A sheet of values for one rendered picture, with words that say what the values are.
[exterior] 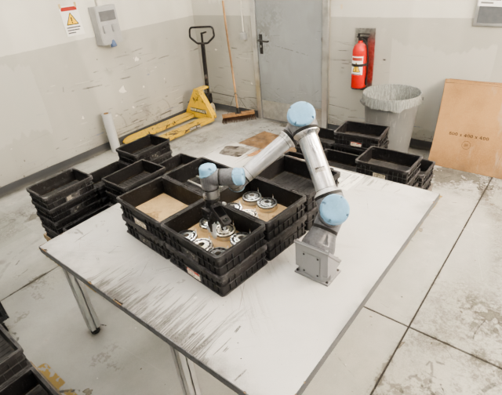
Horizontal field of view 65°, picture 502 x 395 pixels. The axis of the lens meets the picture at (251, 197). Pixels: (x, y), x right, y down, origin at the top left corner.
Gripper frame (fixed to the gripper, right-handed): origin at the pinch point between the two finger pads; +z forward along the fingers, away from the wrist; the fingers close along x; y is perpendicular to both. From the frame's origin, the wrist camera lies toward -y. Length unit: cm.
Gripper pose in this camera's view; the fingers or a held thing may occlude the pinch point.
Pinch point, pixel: (220, 234)
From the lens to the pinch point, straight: 186.8
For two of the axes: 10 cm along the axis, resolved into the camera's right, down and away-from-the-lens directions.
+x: -7.4, 4.0, -5.4
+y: -6.7, -3.4, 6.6
